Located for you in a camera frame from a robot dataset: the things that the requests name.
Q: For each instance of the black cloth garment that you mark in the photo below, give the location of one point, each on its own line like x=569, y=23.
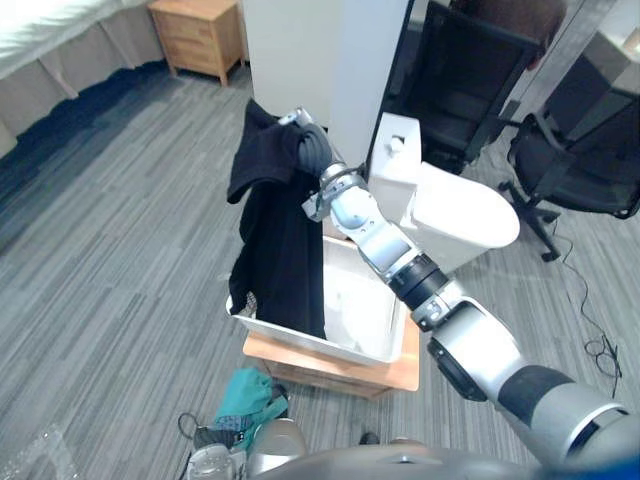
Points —
x=280, y=240

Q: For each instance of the robot dark foot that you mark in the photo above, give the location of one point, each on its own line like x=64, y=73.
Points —
x=369, y=438

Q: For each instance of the wooden stool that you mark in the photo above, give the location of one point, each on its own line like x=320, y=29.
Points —
x=345, y=374

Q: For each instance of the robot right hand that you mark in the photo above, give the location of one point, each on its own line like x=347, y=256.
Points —
x=312, y=150

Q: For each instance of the beige bed skirt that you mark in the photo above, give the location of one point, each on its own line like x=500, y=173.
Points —
x=60, y=75

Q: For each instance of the white plastic laundry bin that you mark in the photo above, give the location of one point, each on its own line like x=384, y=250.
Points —
x=360, y=310

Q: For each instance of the patterned cloth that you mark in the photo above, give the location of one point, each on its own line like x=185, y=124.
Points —
x=248, y=303

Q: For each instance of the robot left arm silver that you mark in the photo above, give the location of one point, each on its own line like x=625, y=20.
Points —
x=277, y=450

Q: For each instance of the wooden nightstand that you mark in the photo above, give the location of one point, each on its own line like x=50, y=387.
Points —
x=197, y=37

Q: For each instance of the teal cloth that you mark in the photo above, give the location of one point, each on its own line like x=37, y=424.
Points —
x=245, y=391

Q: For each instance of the robot right arm silver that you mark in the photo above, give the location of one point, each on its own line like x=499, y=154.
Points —
x=465, y=330

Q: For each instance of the robot body silver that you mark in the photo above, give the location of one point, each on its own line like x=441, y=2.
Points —
x=400, y=465

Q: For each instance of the white bed mattress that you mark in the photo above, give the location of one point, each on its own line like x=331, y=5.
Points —
x=45, y=30

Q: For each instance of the black frame chair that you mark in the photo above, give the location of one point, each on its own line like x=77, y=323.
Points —
x=450, y=75

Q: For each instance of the black mesh office chair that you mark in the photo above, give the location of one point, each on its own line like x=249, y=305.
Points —
x=575, y=165

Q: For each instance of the white toilet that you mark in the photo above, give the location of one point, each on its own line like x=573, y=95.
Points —
x=465, y=220

